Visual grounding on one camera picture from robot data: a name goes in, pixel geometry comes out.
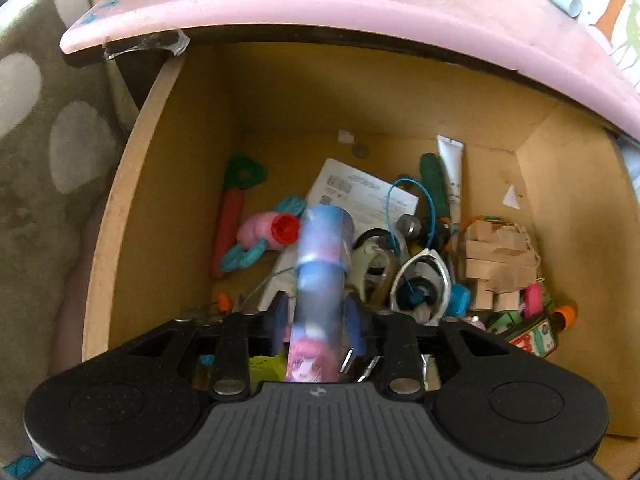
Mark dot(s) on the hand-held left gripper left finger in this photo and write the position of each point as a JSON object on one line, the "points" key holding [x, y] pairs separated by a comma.
{"points": [[280, 316]]}

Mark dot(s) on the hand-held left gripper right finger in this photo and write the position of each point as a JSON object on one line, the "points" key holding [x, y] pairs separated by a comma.
{"points": [[357, 321]]}

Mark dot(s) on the blue pink printed tube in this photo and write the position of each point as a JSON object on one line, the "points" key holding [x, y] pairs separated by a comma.
{"points": [[320, 280]]}

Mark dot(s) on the wooden drawer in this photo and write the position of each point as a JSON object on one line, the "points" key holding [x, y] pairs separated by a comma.
{"points": [[190, 170]]}

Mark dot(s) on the cream plastic tool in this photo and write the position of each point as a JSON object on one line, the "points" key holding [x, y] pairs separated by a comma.
{"points": [[367, 270]]}

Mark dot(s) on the yellow green object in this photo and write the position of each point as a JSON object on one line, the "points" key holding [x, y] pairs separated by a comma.
{"points": [[267, 369]]}

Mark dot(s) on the pink toy with red cap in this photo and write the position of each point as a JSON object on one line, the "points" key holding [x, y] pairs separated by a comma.
{"points": [[260, 230]]}

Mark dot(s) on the orange carrot toy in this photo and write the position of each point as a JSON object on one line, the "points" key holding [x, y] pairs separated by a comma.
{"points": [[230, 220]]}

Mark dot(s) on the metal knob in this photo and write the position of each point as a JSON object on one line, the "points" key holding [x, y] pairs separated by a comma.
{"points": [[411, 226]]}

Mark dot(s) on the white paper leaflet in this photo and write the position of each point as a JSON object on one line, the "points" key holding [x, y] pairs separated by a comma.
{"points": [[350, 190]]}

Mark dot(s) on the pile of wooden blocks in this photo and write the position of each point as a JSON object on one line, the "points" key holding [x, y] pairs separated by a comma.
{"points": [[500, 260]]}

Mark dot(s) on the pink small toy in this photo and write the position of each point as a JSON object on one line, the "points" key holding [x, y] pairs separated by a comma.
{"points": [[533, 300]]}

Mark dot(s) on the green bottle with orange cap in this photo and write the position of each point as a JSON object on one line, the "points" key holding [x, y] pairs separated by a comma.
{"points": [[535, 335]]}

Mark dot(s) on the white squeeze tube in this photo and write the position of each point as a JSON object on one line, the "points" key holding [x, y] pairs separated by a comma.
{"points": [[452, 170]]}

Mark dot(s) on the white triangular paper scrap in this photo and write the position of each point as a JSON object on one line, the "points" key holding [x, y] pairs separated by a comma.
{"points": [[512, 199]]}

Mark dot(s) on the grey spotted blanket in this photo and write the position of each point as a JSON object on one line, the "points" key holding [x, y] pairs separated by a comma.
{"points": [[45, 160]]}

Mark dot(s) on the clear tape piece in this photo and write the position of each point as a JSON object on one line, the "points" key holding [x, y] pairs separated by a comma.
{"points": [[150, 45]]}

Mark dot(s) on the pink table top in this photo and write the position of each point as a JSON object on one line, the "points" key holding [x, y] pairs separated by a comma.
{"points": [[320, 5]]}

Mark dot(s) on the light blue cup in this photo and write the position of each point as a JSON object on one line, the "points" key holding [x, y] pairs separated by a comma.
{"points": [[569, 0]]}

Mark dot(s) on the animal printed cloth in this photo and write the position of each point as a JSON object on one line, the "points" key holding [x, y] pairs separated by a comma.
{"points": [[620, 5]]}

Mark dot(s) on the white frame goggles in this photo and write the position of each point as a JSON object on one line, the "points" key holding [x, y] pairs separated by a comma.
{"points": [[442, 275]]}

